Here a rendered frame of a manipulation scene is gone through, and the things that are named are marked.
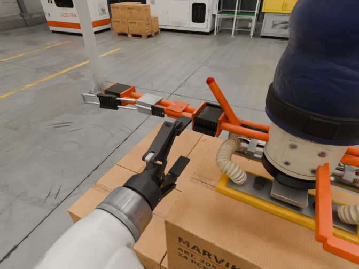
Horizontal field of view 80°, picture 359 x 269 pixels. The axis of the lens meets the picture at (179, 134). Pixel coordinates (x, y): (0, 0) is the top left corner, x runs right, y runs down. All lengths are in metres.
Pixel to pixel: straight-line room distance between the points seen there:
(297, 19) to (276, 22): 7.36
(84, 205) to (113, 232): 1.01
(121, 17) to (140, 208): 7.50
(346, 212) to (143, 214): 0.44
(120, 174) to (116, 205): 1.08
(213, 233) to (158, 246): 0.47
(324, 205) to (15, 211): 2.19
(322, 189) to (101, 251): 0.40
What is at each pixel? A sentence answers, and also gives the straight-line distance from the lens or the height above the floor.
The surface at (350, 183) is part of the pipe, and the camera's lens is 0.69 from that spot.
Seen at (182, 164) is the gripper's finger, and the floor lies 1.17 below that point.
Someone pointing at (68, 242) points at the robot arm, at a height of 1.28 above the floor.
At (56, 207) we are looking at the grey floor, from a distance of 2.17.
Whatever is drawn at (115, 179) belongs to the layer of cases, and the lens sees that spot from 1.43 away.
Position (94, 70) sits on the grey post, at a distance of 3.75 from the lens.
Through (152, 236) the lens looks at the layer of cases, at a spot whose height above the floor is 0.54.
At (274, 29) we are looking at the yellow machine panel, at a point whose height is 0.28.
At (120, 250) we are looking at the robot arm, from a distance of 0.35.
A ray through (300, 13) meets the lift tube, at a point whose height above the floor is 1.52.
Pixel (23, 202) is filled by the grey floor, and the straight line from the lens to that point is 2.36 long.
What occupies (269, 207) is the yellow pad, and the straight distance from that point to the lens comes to 0.59.
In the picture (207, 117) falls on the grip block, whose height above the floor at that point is 1.25.
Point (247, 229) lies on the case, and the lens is 0.75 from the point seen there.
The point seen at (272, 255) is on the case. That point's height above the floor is 0.94.
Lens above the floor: 1.57
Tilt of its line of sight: 37 degrees down
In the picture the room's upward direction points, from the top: straight up
